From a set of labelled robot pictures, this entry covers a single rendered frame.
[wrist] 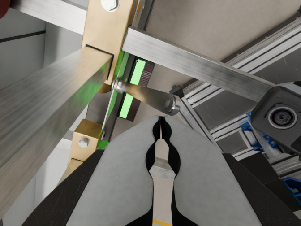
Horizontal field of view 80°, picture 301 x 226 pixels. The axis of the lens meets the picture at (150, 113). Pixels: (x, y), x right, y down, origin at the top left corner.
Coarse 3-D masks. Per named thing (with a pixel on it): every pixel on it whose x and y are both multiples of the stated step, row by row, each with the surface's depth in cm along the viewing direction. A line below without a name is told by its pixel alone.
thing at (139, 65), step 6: (138, 60) 41; (138, 66) 41; (138, 72) 42; (132, 78) 43; (138, 78) 43; (126, 96) 45; (132, 96) 45; (126, 102) 46; (126, 108) 47; (120, 114) 48; (126, 114) 48
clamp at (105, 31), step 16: (96, 0) 21; (128, 0) 21; (96, 16) 22; (112, 16) 22; (128, 16) 21; (96, 32) 22; (112, 32) 22; (96, 48) 23; (112, 48) 23; (112, 64) 24; (112, 80) 26
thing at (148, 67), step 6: (150, 66) 41; (144, 72) 42; (150, 72) 42; (144, 78) 43; (138, 84) 44; (144, 84) 43; (132, 102) 46; (138, 102) 46; (132, 108) 47; (132, 114) 48; (132, 120) 49
